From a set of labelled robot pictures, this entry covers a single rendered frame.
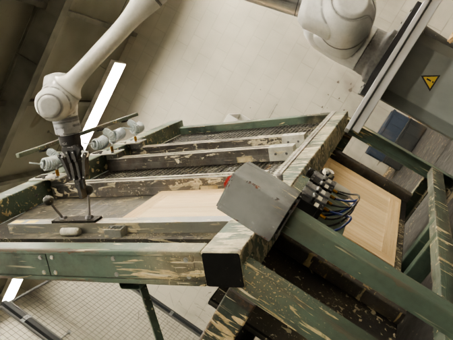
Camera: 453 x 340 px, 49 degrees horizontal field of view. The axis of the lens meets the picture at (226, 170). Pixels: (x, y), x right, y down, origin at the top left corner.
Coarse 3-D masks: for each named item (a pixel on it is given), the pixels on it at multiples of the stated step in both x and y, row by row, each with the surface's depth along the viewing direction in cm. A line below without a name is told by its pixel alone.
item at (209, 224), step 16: (16, 224) 194; (32, 224) 191; (48, 224) 188; (64, 224) 185; (80, 224) 182; (96, 224) 180; (112, 224) 177; (128, 224) 175; (144, 224) 172; (160, 224) 170; (176, 224) 168; (192, 224) 165; (208, 224) 163; (224, 224) 161
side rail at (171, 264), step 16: (0, 256) 166; (16, 256) 164; (32, 256) 161; (48, 256) 159; (64, 256) 156; (80, 256) 154; (96, 256) 152; (112, 256) 149; (128, 256) 147; (144, 256) 145; (160, 256) 143; (176, 256) 141; (192, 256) 139; (0, 272) 169; (16, 272) 166; (32, 272) 163; (48, 272) 161; (64, 272) 158; (80, 272) 156; (96, 272) 153; (112, 272) 151; (128, 272) 149; (144, 272) 147; (160, 272) 145; (176, 272) 143; (192, 272) 141
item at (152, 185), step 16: (48, 176) 240; (64, 176) 235; (160, 176) 220; (176, 176) 216; (192, 176) 214; (208, 176) 207; (224, 176) 204; (64, 192) 236; (96, 192) 229; (112, 192) 226; (128, 192) 223; (144, 192) 220
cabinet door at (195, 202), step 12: (168, 192) 212; (180, 192) 210; (192, 192) 207; (204, 192) 204; (216, 192) 201; (144, 204) 200; (156, 204) 199; (168, 204) 196; (180, 204) 194; (192, 204) 191; (204, 204) 189; (132, 216) 188; (144, 216) 187; (156, 216) 184; (168, 216) 182; (180, 216) 180; (192, 216) 177; (204, 216) 175
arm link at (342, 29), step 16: (256, 0) 147; (272, 0) 145; (288, 0) 144; (304, 0) 141; (320, 0) 139; (336, 0) 134; (352, 0) 134; (368, 0) 134; (304, 16) 143; (320, 16) 140; (336, 16) 135; (352, 16) 134; (368, 16) 136; (320, 32) 145; (336, 32) 140; (352, 32) 139; (368, 32) 146; (336, 48) 155
